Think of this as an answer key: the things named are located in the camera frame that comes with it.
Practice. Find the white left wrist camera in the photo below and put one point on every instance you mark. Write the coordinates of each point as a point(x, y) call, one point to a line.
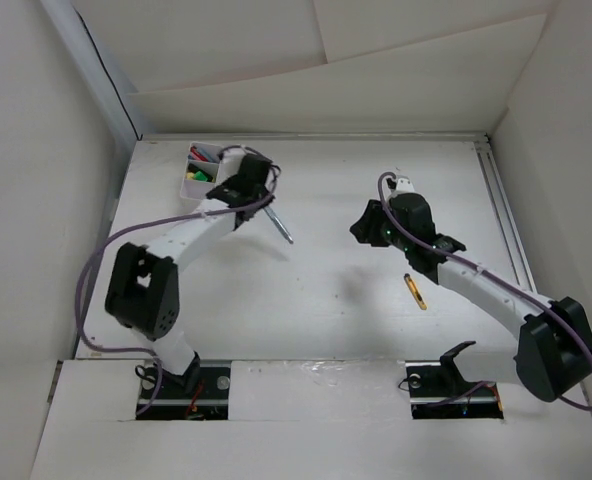
point(231, 159)

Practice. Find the light blue pen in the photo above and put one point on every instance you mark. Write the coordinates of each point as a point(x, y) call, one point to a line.
point(279, 224)

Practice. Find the white three-compartment organizer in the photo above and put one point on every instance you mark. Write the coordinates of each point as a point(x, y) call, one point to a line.
point(196, 190)

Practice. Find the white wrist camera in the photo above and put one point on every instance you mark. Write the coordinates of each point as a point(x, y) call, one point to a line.
point(400, 185)
point(231, 159)

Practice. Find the blue clear pen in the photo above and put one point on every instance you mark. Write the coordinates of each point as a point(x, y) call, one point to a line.
point(213, 154)

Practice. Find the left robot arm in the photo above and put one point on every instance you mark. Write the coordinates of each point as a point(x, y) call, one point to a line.
point(144, 292)

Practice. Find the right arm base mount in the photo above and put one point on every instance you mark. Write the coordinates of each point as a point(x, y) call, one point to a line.
point(438, 391)

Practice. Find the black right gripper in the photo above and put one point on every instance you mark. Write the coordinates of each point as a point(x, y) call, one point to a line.
point(366, 228)

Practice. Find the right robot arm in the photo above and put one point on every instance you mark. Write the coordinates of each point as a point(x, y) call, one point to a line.
point(554, 339)

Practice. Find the red gel pen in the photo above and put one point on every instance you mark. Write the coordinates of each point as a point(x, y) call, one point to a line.
point(198, 155)

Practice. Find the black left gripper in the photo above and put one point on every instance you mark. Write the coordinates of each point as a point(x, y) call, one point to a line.
point(228, 183)

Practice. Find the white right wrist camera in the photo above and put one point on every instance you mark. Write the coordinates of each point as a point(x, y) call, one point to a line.
point(400, 185)

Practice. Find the black marker green cap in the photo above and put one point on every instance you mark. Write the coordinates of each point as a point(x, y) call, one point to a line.
point(199, 176)

